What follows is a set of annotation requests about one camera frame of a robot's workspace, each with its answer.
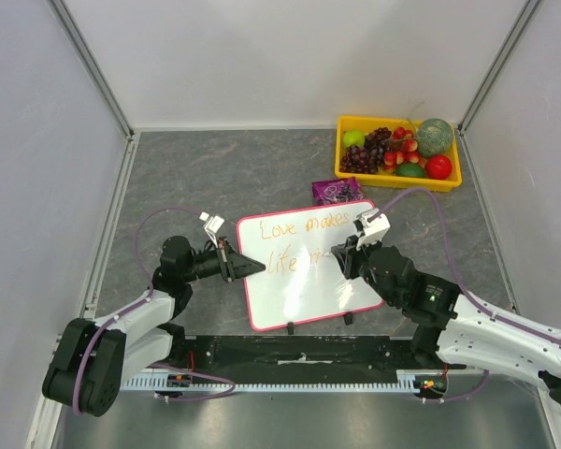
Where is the green netted melon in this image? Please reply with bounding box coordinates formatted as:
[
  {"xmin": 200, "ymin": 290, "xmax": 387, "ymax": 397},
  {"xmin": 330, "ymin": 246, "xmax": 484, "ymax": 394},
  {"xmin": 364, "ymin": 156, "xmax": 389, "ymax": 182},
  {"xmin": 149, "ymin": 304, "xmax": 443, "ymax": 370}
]
[{"xmin": 415, "ymin": 118, "xmax": 453, "ymax": 158}]

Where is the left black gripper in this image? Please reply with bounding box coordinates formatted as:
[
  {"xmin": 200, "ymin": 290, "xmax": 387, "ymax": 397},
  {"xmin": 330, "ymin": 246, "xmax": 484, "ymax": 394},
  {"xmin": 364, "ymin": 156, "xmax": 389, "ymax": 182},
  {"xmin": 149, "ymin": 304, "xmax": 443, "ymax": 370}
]
[{"xmin": 182, "ymin": 237, "xmax": 264, "ymax": 282}]

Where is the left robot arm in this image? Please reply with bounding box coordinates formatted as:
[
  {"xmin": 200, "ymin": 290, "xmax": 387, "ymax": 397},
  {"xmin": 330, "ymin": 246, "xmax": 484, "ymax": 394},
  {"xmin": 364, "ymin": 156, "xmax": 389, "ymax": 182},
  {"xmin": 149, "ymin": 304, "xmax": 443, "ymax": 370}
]
[{"xmin": 41, "ymin": 236, "xmax": 266, "ymax": 417}]

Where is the red peach cluster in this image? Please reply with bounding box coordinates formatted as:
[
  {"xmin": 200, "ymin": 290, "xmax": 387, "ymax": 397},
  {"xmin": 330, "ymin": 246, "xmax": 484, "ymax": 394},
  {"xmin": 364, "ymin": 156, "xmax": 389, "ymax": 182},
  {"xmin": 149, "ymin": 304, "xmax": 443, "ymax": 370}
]
[{"xmin": 382, "ymin": 126, "xmax": 425, "ymax": 174}]

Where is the dark purple grape bunch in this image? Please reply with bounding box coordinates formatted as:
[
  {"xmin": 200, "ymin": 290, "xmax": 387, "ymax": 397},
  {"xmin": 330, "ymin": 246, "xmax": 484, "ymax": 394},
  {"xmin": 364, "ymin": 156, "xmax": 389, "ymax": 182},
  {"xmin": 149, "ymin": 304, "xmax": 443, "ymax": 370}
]
[{"xmin": 339, "ymin": 127, "xmax": 391, "ymax": 175}]

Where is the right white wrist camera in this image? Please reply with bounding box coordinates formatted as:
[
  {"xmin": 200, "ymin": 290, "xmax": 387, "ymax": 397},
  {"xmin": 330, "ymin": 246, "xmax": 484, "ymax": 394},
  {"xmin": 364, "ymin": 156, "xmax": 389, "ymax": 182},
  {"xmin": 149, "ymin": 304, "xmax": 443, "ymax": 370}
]
[{"xmin": 354, "ymin": 208, "xmax": 391, "ymax": 251}]

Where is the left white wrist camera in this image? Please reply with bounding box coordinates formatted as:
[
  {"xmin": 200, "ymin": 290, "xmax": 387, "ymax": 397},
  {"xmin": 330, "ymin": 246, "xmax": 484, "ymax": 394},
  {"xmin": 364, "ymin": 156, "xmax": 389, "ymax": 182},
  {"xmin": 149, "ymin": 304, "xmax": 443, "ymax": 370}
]
[{"xmin": 199, "ymin": 211, "xmax": 225, "ymax": 247}]

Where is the red apple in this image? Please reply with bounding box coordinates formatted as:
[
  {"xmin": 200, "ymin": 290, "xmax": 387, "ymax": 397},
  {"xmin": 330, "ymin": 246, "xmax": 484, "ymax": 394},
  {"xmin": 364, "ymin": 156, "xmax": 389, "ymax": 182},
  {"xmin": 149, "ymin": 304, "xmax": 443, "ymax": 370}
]
[{"xmin": 424, "ymin": 154, "xmax": 453, "ymax": 181}]

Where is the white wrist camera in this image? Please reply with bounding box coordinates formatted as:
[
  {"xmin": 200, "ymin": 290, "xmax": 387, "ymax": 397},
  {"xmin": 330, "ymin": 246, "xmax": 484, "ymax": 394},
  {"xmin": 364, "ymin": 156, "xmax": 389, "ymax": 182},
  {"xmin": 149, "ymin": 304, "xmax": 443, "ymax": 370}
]
[
  {"xmin": 354, "ymin": 208, "xmax": 391, "ymax": 251},
  {"xmin": 199, "ymin": 211, "xmax": 225, "ymax": 247}
]

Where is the green apple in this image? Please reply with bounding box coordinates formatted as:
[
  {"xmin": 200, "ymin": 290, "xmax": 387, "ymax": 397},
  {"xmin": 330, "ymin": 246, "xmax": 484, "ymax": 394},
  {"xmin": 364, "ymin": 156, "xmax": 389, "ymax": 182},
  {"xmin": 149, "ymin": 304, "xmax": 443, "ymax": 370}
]
[{"xmin": 342, "ymin": 130, "xmax": 366, "ymax": 148}]

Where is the purple snack bag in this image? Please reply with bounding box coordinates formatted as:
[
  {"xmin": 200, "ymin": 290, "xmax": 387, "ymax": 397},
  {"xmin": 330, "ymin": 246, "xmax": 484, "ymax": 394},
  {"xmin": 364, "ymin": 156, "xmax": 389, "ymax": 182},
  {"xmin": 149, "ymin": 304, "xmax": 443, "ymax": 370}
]
[{"xmin": 311, "ymin": 177, "xmax": 364, "ymax": 206}]

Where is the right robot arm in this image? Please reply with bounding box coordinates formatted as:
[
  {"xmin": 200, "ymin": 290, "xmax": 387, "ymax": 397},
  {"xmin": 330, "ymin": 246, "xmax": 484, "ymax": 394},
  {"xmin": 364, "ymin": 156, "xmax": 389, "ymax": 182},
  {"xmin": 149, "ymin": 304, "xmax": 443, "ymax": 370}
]
[{"xmin": 331, "ymin": 236, "xmax": 561, "ymax": 405}]

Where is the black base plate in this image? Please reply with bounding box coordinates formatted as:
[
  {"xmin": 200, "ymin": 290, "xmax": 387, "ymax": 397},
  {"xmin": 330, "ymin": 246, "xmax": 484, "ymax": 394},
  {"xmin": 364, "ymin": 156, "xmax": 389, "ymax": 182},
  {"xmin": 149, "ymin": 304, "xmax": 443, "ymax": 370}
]
[{"xmin": 157, "ymin": 335, "xmax": 445, "ymax": 384}]

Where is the pink framed whiteboard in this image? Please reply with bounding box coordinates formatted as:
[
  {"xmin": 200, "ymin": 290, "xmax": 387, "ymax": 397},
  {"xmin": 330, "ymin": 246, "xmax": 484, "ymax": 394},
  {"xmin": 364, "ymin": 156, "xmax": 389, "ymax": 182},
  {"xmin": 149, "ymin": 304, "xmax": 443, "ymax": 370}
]
[{"xmin": 237, "ymin": 200, "xmax": 382, "ymax": 331}]

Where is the green mango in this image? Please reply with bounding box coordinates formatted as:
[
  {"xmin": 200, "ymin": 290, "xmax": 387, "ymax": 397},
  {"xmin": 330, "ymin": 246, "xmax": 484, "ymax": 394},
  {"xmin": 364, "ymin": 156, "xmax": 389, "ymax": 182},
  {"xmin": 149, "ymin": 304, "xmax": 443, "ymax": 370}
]
[{"xmin": 395, "ymin": 163, "xmax": 425, "ymax": 179}]

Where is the yellow plastic tray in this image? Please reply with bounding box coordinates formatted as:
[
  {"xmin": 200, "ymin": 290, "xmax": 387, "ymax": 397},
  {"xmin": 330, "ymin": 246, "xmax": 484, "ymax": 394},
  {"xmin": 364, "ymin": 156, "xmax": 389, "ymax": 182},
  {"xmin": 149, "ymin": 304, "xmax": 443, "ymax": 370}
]
[{"xmin": 335, "ymin": 115, "xmax": 462, "ymax": 192}]

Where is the light blue cable duct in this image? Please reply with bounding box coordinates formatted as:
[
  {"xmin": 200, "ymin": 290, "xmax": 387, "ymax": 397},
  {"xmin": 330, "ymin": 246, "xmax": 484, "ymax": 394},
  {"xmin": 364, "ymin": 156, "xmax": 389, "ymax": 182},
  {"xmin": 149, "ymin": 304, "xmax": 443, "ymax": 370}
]
[{"xmin": 121, "ymin": 369, "xmax": 445, "ymax": 394}]

